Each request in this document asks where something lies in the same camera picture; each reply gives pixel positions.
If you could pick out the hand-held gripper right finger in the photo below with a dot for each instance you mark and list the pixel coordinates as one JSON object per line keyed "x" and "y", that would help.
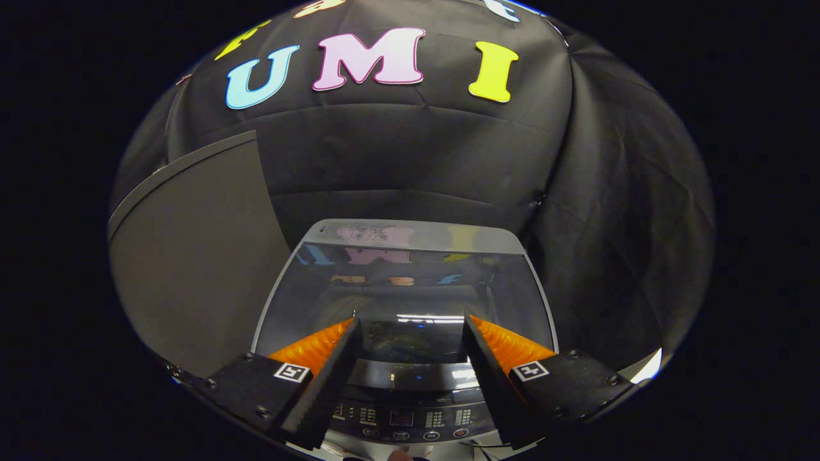
{"x": 496, "y": 384}

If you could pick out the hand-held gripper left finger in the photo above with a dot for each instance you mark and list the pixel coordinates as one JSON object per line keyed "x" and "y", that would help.
{"x": 330, "y": 384}

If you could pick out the grey washing machine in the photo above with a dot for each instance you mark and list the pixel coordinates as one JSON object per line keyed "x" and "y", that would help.
{"x": 410, "y": 416}

